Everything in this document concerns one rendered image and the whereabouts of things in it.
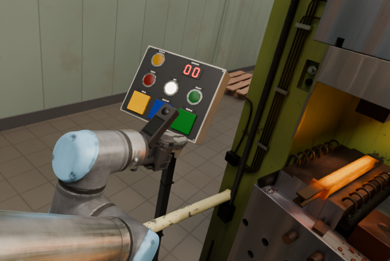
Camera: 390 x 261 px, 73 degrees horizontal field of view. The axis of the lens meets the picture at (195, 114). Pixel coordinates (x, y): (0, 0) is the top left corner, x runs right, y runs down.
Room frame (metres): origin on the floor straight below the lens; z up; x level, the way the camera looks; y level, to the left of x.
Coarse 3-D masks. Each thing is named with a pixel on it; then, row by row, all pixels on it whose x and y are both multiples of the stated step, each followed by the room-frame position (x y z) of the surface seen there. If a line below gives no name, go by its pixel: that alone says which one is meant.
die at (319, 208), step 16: (304, 160) 0.79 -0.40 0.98; (320, 160) 0.81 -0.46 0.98; (336, 160) 0.81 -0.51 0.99; (352, 160) 0.84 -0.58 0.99; (288, 176) 0.68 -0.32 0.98; (304, 176) 0.67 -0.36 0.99; (320, 176) 0.69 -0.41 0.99; (368, 176) 0.74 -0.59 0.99; (384, 176) 0.77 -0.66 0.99; (288, 192) 0.66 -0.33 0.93; (336, 192) 0.62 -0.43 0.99; (304, 208) 0.62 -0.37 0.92; (320, 208) 0.59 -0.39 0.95; (336, 208) 0.56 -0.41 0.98; (352, 208) 0.60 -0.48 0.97; (336, 224) 0.55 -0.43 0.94
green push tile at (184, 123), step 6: (180, 114) 0.84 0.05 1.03; (186, 114) 0.84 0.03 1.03; (192, 114) 0.83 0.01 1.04; (180, 120) 0.83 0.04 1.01; (186, 120) 0.83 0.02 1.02; (192, 120) 0.82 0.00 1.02; (174, 126) 0.82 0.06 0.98; (180, 126) 0.82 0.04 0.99; (186, 126) 0.81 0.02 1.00; (192, 126) 0.81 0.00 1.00; (186, 132) 0.80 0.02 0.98
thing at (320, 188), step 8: (360, 160) 0.80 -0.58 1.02; (368, 160) 0.81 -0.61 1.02; (344, 168) 0.72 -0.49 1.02; (352, 168) 0.73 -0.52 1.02; (360, 168) 0.74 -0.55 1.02; (328, 176) 0.66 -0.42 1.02; (336, 176) 0.66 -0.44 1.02; (344, 176) 0.67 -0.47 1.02; (352, 176) 0.71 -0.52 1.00; (312, 184) 0.59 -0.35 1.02; (320, 184) 0.60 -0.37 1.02; (328, 184) 0.61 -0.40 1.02; (336, 184) 0.63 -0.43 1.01; (304, 192) 0.55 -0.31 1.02; (312, 192) 0.56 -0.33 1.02; (320, 192) 0.59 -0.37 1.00; (328, 192) 0.59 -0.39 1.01; (296, 200) 0.54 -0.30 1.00; (304, 200) 0.53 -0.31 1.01; (312, 200) 0.56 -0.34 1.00
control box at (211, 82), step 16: (144, 64) 1.00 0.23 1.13; (160, 64) 0.98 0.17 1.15; (176, 64) 0.96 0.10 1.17; (192, 64) 0.95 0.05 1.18; (208, 64) 0.94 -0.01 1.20; (160, 80) 0.94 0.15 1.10; (176, 80) 0.93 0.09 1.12; (192, 80) 0.91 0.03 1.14; (208, 80) 0.90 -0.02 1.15; (224, 80) 0.91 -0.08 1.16; (128, 96) 0.94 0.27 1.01; (160, 96) 0.91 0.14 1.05; (176, 96) 0.89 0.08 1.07; (208, 96) 0.87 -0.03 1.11; (128, 112) 0.90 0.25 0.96; (192, 112) 0.85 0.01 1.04; (208, 112) 0.84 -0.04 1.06; (192, 128) 0.81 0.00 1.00; (208, 128) 0.87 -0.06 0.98
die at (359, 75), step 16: (336, 48) 0.69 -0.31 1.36; (336, 64) 0.67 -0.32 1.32; (352, 64) 0.65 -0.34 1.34; (368, 64) 0.62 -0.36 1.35; (384, 64) 0.60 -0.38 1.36; (320, 80) 0.69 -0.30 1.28; (336, 80) 0.66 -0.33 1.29; (352, 80) 0.64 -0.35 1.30; (368, 80) 0.61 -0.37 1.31; (384, 80) 0.59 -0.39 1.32; (368, 96) 0.60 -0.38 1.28; (384, 96) 0.58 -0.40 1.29
